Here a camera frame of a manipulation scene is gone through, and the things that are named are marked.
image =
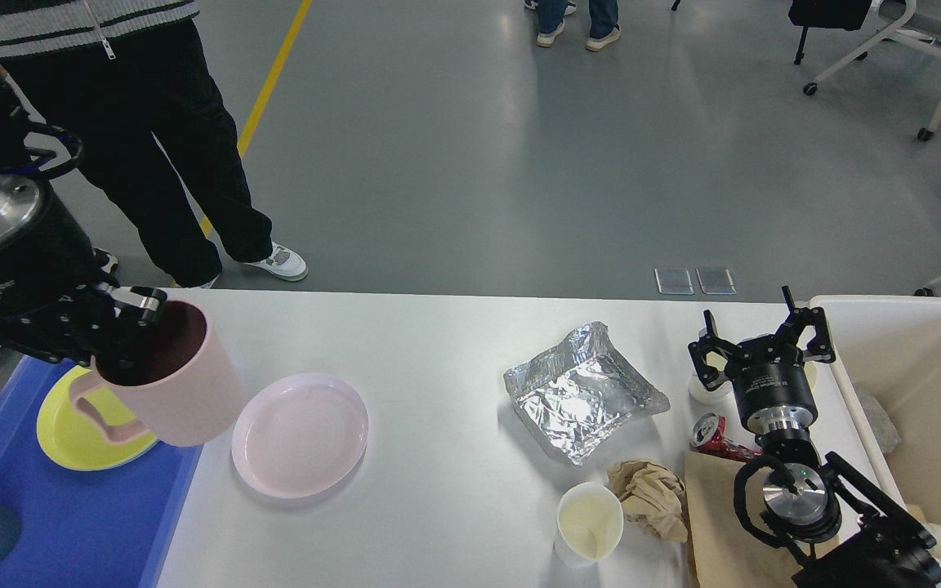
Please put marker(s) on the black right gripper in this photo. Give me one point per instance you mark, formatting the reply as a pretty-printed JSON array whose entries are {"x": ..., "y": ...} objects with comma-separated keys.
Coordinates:
[{"x": 768, "y": 375}]

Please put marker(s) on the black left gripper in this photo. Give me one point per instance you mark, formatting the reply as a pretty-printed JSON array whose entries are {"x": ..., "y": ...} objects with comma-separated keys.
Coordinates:
[{"x": 48, "y": 261}]

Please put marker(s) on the pink mug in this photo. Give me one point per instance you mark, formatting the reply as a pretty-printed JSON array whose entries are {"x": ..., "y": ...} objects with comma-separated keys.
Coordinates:
[{"x": 180, "y": 384}]

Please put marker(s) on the pink plate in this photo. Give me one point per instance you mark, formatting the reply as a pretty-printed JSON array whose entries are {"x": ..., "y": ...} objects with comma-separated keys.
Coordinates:
[{"x": 300, "y": 436}]

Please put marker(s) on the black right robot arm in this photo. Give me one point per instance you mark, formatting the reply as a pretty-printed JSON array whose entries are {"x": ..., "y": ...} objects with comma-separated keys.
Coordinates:
[{"x": 841, "y": 529}]

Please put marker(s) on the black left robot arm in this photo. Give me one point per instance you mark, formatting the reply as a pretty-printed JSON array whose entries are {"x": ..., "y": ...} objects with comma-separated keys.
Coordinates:
[{"x": 39, "y": 151}]

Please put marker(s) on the small white cup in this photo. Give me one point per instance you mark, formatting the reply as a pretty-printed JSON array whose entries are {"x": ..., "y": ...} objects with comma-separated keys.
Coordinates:
[{"x": 707, "y": 392}]

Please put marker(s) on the floor socket plate right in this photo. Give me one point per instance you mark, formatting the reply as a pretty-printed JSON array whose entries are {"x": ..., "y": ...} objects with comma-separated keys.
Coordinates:
[{"x": 716, "y": 281}]

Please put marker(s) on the floor socket plate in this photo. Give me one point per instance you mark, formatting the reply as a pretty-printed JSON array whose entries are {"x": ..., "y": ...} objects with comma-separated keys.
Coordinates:
[
  {"x": 674, "y": 281},
  {"x": 716, "y": 281}
]

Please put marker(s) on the crushed red soda can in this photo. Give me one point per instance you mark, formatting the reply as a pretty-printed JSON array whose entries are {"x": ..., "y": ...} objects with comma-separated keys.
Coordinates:
[{"x": 708, "y": 437}]

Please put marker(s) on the floor socket plate left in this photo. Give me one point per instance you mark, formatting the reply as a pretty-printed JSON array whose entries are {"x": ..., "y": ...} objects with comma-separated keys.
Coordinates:
[{"x": 674, "y": 281}]

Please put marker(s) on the yellow plate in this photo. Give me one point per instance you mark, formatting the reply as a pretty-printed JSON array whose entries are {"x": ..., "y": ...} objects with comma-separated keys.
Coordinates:
[{"x": 71, "y": 441}]

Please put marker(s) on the grey trash in bin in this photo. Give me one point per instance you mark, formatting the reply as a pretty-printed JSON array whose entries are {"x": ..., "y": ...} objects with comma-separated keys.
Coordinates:
[{"x": 885, "y": 432}]

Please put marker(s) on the cream plastic bin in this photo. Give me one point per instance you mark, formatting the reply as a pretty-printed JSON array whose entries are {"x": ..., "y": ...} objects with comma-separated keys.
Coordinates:
[{"x": 891, "y": 345}]

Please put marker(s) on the crumpled brown paper ball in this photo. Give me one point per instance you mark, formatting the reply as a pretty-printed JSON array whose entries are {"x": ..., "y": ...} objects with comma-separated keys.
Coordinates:
[{"x": 651, "y": 496}]

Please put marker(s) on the crumpled aluminium foil tray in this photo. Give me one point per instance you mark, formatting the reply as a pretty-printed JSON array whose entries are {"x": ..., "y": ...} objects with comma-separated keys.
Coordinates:
[{"x": 573, "y": 396}]

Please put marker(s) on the blue plastic tray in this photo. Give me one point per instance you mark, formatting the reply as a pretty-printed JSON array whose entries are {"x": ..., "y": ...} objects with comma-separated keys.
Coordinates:
[{"x": 107, "y": 528}]

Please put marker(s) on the brown paper bag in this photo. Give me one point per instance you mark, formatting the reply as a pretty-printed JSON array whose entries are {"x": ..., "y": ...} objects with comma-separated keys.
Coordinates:
[{"x": 723, "y": 554}]

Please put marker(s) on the white paper cup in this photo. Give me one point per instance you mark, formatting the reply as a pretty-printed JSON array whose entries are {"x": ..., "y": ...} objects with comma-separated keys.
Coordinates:
[{"x": 589, "y": 524}]

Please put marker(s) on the person in striped sweater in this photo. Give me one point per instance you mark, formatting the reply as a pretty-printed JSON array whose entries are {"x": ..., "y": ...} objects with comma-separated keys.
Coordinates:
[{"x": 130, "y": 79}]

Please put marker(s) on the white roll in bin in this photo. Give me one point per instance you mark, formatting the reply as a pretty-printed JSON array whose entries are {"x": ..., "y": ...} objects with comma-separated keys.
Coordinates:
[{"x": 933, "y": 528}]

